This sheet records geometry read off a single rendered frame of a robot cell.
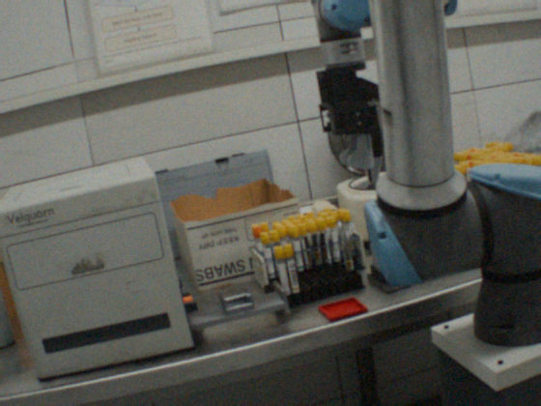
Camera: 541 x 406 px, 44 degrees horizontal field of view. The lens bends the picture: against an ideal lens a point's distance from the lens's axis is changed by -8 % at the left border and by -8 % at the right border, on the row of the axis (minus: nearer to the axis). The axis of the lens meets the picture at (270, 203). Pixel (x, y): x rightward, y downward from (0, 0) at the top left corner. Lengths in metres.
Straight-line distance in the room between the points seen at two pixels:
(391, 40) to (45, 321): 0.71
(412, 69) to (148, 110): 1.05
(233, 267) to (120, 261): 0.39
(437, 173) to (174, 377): 0.56
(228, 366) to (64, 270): 0.31
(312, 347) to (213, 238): 0.37
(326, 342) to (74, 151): 0.84
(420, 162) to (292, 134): 1.01
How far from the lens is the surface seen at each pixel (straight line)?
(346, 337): 1.21
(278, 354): 1.19
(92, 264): 1.14
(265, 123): 1.80
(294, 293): 1.30
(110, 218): 1.13
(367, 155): 1.25
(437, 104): 0.82
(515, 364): 0.92
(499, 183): 0.91
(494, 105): 2.06
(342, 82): 1.24
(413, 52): 0.79
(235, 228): 1.46
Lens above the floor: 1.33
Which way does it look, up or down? 12 degrees down
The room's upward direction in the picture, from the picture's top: 10 degrees counter-clockwise
